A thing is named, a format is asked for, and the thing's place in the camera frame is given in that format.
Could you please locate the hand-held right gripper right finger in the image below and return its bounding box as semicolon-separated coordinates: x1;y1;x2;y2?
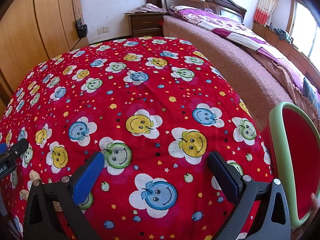
208;151;292;240

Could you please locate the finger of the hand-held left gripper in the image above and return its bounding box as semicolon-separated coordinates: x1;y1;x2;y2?
0;138;29;160

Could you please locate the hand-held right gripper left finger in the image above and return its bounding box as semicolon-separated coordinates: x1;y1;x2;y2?
23;151;105;240

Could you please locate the red bin with green rim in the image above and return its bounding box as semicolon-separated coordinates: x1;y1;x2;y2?
265;102;320;228

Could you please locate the red smiley printed blanket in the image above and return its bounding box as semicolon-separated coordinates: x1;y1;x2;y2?
0;36;275;240

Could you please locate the bed with purple quilt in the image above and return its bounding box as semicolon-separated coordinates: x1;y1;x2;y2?
162;5;320;130

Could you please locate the pink checked bedspread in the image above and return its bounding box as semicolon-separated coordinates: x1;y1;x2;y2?
250;50;320;120

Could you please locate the blue plaid cloth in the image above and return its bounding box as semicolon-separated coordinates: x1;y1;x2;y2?
302;77;320;105

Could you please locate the wooden wardrobe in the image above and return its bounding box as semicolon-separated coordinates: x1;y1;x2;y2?
0;0;89;110

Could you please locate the long wooden cabinet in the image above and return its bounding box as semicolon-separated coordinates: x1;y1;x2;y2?
251;21;320;85

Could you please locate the purple floral quilt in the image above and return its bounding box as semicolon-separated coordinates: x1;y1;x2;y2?
169;5;308;90

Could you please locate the teal cloth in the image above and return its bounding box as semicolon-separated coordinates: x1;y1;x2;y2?
272;27;293;43

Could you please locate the dark wooden nightstand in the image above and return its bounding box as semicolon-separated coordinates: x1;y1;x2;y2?
125;12;165;38

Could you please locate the purple floral pillow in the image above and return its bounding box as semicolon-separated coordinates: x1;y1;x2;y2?
169;5;200;18

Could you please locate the wooden framed window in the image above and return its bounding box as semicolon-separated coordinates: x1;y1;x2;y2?
286;0;320;63

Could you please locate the white and red curtain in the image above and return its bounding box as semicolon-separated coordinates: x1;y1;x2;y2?
253;0;278;26

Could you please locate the pink cloth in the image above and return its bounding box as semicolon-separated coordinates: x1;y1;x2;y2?
124;3;167;14

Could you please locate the black wall bag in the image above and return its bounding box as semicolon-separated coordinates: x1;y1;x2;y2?
70;0;88;38

